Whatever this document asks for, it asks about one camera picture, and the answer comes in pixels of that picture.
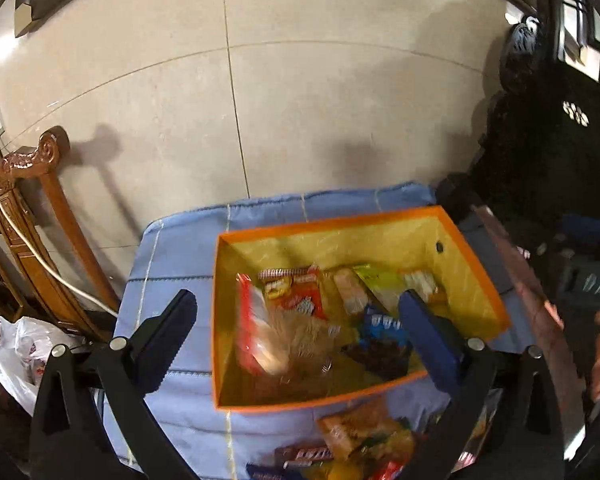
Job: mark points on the brown bar snack packet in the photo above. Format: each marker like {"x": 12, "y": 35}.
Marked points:
{"x": 305, "y": 455}

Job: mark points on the dark cone snack packet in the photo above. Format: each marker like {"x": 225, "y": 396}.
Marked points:
{"x": 375, "y": 360}

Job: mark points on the blue quilted mat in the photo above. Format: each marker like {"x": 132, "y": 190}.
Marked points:
{"x": 180, "y": 240}

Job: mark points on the small red snack packet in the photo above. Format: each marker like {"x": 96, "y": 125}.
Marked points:
{"x": 387, "y": 471}

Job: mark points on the pink fishbone snack packet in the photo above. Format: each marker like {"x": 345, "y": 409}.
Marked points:
{"x": 351, "y": 290}

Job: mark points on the white red-print snack packet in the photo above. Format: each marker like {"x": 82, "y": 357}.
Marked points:
{"x": 422, "y": 285}

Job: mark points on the dark carved wooden furniture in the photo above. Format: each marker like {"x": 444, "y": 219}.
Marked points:
{"x": 530, "y": 160}

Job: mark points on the red snack bag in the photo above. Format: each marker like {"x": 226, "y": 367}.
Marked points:
{"x": 290, "y": 295}

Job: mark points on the yellow biscuit packet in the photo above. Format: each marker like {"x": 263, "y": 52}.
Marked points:
{"x": 350, "y": 425}

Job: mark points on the blue cookie packet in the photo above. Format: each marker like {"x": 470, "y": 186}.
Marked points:
{"x": 380, "y": 322}

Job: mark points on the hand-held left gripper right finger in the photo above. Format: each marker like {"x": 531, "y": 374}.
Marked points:
{"x": 430, "y": 340}

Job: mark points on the brown wooden chair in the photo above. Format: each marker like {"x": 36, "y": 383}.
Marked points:
{"x": 45, "y": 260}

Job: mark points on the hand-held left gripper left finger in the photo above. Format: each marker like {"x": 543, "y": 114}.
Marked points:
{"x": 165, "y": 340}

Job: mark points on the clear rice cracker packet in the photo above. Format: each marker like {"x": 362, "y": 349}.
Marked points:
{"x": 275, "y": 340}

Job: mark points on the orange cardboard box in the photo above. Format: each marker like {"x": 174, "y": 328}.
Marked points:
{"x": 480, "y": 300}

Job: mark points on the yellow bread packet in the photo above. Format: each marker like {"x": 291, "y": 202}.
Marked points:
{"x": 345, "y": 472}

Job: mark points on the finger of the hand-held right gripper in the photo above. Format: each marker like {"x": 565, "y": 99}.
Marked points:
{"x": 582, "y": 229}

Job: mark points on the light green candy bag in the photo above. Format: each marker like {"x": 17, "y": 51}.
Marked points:
{"x": 380, "y": 280}

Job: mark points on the white plastic bag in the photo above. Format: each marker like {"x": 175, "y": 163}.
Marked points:
{"x": 20, "y": 350}

